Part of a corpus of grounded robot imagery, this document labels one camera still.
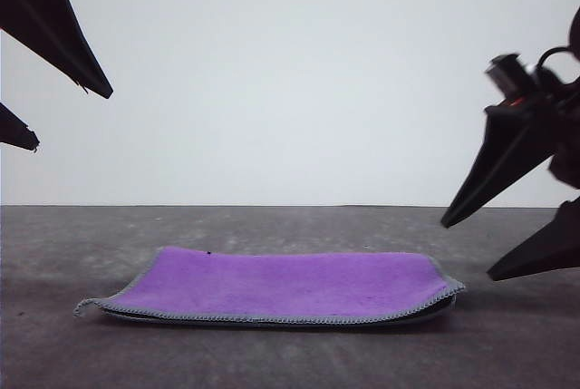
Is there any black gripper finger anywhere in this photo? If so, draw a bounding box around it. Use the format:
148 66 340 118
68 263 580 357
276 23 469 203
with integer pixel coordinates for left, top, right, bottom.
440 109 561 229
486 195 580 283
0 102 40 153
0 0 114 101

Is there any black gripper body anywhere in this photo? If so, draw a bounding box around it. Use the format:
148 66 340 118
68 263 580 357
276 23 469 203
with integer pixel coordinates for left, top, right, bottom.
484 79 580 202

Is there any purple towel with grey hem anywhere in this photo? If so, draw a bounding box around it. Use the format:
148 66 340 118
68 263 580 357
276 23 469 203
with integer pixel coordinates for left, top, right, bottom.
72 246 467 328

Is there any grey table cloth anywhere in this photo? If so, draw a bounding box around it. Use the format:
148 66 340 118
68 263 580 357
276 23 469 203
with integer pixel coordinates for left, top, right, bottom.
0 205 580 389

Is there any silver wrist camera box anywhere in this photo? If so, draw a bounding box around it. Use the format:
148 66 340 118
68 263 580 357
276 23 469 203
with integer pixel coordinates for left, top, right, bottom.
485 53 537 96

